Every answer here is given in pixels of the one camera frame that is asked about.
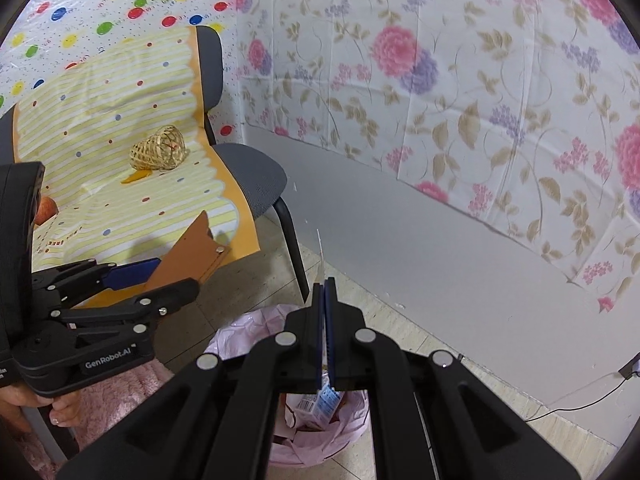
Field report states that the floral wall cloth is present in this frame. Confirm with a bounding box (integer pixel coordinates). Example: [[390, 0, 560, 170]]
[[235, 0, 640, 313]]

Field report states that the woven bamboo basket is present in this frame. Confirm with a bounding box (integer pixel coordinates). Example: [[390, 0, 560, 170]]
[[130, 125, 187, 171]]

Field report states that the waste bin with pink liner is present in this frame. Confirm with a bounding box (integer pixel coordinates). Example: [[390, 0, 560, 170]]
[[205, 305, 371, 471]]

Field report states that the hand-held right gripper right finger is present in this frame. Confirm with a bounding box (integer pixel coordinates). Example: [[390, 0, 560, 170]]
[[325, 279, 571, 480]]

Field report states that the orange soft object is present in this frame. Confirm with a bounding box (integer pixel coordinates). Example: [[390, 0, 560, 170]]
[[34, 196, 58, 224]]

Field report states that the white and blue carton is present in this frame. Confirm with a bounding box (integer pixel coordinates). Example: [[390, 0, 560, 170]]
[[312, 385, 343, 428]]

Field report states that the brown leather piece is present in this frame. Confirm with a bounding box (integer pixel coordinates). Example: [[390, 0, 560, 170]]
[[85, 210, 232, 308]]

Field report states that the yellow striped dotted cloth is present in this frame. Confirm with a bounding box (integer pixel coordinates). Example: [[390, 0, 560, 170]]
[[11, 26, 261, 306]]

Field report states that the pink fuzzy clothing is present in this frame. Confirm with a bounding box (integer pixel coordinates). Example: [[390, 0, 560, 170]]
[[15, 357, 176, 480]]

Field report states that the black power plug with cable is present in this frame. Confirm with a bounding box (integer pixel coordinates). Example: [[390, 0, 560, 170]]
[[529, 352, 640, 422]]

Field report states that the grey chair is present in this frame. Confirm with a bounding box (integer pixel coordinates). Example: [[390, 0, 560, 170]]
[[0, 25, 311, 306]]

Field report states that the person's left hand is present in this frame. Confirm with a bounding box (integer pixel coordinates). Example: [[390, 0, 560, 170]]
[[0, 385, 81, 433]]

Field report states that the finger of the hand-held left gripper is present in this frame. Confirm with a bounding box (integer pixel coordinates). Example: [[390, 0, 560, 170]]
[[49, 277, 201, 332], [31, 257, 163, 308]]

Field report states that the white polka dot cloth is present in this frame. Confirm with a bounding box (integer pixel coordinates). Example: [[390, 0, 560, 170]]
[[0, 0, 246, 146]]

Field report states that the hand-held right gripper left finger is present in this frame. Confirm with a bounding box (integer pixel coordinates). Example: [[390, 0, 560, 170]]
[[57, 282, 326, 480]]

